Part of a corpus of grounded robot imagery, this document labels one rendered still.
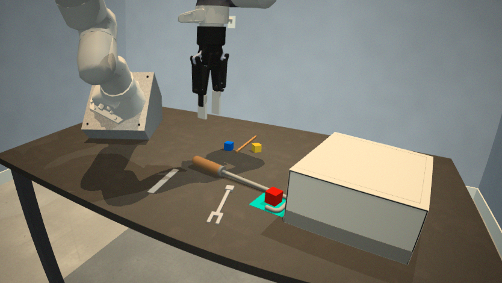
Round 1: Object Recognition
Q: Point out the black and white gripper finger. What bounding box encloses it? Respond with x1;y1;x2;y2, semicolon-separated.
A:
190;51;215;119
211;52;229;115

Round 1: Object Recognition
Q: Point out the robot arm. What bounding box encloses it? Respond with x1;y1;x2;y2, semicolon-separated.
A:
55;0;276;125

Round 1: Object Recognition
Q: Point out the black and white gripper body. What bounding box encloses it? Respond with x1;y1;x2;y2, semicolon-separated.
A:
197;26;226;66

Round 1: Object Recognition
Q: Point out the pale grey flat bar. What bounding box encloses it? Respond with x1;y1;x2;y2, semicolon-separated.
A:
148;169;179;194

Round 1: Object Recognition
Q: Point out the metal hook with wooden handle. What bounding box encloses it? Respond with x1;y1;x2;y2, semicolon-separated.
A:
192;156;285;213

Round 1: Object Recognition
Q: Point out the red block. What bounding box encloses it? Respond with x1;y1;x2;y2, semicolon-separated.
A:
264;187;284;207

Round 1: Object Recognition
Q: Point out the teal flat square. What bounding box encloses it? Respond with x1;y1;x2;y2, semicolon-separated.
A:
249;192;286;217

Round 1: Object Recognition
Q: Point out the yellow cube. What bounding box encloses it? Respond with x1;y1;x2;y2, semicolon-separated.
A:
252;143;262;153

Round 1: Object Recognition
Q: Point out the blue cube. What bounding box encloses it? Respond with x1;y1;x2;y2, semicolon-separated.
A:
224;141;234;151

